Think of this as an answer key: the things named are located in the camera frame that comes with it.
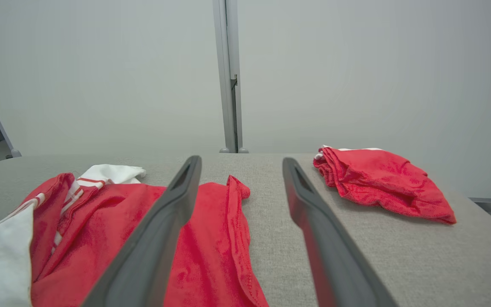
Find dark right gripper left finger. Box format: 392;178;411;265
81;156;202;307

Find red and white t-shirt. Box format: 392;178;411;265
0;164;269;307

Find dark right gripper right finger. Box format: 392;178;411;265
283;157;399;307

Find red shorts with white stripe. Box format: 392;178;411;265
313;145;457;224

